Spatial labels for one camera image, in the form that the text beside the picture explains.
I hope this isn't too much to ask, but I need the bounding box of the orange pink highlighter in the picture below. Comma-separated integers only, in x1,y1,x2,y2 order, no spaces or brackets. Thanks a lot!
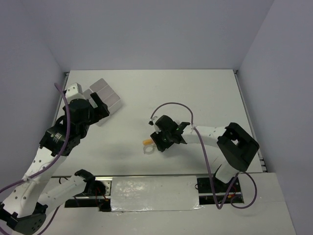
142,139,153,145

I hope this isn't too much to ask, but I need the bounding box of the clear tape roll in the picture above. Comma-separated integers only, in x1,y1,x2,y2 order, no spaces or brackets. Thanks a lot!
143,145,155,155

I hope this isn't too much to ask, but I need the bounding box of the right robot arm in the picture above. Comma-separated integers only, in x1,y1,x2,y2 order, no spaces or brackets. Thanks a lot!
182,122,260,191

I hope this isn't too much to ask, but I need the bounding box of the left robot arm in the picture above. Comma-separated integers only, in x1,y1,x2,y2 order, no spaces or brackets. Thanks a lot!
0,93,110,235

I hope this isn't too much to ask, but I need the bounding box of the white organizer right box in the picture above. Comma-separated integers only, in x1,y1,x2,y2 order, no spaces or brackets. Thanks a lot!
89,78,122,115

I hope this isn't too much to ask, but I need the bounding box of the white organizer box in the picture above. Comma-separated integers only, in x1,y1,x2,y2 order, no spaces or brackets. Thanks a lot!
89,78,122,115
83,89,110,126

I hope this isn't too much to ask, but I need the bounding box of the white organizer left box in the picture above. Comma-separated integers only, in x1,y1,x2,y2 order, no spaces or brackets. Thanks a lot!
83,89,110,126

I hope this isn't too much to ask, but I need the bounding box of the silver foil panel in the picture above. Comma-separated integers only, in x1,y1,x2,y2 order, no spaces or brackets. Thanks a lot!
111,176,201,212

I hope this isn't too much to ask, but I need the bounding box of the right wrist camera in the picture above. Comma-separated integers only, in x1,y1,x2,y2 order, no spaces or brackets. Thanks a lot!
148,116,158,126

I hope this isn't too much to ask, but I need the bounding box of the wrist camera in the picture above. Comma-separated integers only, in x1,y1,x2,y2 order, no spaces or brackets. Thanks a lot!
65,83,86,104
148,116,158,126

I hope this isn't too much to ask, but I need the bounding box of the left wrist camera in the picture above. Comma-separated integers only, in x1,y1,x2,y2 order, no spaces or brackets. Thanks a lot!
65,83,86,104

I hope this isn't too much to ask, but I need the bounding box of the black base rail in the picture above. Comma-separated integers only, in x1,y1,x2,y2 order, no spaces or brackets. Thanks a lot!
65,175,243,212

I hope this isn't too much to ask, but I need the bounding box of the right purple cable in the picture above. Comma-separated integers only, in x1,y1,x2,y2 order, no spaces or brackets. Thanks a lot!
150,102,258,211

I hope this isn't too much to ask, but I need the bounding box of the purple cable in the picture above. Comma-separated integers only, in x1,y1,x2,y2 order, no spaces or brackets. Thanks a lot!
150,102,258,211
0,83,73,235

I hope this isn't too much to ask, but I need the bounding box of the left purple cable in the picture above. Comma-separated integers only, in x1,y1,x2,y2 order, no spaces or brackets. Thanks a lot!
0,83,73,235

